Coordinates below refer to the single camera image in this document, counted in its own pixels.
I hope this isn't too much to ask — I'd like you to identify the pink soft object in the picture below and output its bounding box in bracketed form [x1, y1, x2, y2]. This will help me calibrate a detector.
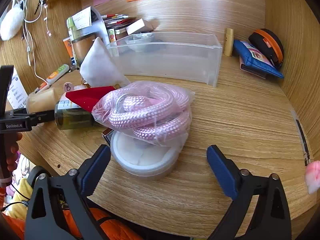
[305, 160, 320, 195]

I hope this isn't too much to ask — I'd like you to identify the brown mug with lid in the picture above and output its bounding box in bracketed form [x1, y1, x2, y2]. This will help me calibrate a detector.
[71, 34, 97, 67]

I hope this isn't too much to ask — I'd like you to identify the white paper card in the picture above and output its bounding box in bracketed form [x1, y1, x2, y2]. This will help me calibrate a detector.
[73, 7, 92, 30]

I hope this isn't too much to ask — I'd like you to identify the blue patchwork pencil case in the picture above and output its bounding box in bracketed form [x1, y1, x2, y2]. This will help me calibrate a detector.
[233, 40, 285, 79]

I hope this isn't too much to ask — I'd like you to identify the white cloth pouch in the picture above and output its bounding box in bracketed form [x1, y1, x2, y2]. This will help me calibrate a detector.
[79, 37, 131, 87]

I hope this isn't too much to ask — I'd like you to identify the yellow lotion tube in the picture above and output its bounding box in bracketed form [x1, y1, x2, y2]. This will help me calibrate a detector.
[224, 28, 234, 57]

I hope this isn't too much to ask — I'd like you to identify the white printed paper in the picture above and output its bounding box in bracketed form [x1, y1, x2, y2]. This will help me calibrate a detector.
[6, 67, 28, 108]

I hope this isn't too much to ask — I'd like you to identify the clear black pen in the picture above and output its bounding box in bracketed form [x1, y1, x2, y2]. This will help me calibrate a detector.
[290, 107, 311, 166]

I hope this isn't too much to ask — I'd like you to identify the orange green tube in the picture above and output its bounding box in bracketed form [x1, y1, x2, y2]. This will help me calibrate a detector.
[46, 64, 70, 83]

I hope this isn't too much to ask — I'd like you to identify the clear plastic storage bin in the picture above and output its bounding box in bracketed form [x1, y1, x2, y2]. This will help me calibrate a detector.
[107, 32, 223, 88]

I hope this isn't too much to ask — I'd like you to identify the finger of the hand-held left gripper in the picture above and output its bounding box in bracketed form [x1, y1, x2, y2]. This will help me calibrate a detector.
[6, 108, 37, 117]
[29, 110, 56, 128]

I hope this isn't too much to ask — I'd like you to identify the small blue box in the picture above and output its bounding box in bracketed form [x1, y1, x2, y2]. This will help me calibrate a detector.
[101, 127, 113, 145]

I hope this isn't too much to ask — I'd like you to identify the black orange zip case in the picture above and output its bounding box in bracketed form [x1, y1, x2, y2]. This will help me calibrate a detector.
[248, 29, 285, 70]

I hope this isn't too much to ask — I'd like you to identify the pink wallet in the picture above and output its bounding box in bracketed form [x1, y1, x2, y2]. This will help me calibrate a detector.
[239, 55, 267, 79]

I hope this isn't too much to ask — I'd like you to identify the stack of books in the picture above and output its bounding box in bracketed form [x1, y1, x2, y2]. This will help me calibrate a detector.
[102, 13, 137, 34]

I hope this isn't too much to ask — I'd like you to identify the person's left hand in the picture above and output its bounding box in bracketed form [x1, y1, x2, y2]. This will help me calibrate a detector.
[5, 132, 23, 166]

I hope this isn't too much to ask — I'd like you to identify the yellow cloth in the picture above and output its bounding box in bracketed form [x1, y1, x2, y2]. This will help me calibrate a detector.
[11, 177, 34, 218]

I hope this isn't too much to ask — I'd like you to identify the red velvet pouch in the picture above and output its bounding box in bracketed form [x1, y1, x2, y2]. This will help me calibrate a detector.
[65, 86, 116, 112]

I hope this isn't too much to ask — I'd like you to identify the white file holder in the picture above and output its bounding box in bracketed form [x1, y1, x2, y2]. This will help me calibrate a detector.
[90, 6, 110, 45]

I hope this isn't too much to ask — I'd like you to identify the pink rope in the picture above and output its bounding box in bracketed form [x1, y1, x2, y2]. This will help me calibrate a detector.
[91, 81, 195, 147]

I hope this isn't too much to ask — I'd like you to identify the round clear cotton pad container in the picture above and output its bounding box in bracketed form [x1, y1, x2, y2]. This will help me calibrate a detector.
[110, 130, 181, 180]

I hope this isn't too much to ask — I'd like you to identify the black braided cord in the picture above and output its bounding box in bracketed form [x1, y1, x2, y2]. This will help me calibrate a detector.
[34, 0, 47, 15]

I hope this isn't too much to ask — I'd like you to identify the thin pink cable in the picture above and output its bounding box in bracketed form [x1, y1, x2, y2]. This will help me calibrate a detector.
[44, 1, 52, 37]

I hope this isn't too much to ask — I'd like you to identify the clear bowl of trinkets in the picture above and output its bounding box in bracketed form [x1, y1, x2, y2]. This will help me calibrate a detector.
[124, 33, 155, 52]

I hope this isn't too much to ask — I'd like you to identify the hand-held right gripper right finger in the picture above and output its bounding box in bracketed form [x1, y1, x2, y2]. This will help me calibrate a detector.
[206, 144, 292, 240]

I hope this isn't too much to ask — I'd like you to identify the white fluffy toy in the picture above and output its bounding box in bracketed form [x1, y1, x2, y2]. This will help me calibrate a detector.
[0, 4, 24, 41]

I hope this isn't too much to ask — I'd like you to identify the dark green glass bottle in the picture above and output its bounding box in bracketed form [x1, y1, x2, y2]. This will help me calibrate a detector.
[54, 100, 95, 130]

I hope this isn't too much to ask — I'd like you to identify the orange white packet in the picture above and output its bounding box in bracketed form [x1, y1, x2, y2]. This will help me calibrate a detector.
[63, 37, 75, 63]

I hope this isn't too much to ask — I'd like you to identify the green white bottle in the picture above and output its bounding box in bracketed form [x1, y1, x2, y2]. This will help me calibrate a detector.
[66, 17, 77, 40]

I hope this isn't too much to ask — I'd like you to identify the brown paper cup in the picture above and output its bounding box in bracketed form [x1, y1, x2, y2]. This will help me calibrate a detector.
[26, 87, 59, 114]

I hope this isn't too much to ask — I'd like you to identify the small white cardboard box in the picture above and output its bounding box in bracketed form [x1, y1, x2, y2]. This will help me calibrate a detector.
[126, 19, 153, 35]

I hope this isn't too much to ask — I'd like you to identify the white charging cable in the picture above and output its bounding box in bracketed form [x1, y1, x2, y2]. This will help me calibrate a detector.
[21, 0, 50, 85]

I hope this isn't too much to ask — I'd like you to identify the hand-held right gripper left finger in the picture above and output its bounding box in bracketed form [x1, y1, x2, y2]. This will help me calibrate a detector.
[24, 144, 112, 240]

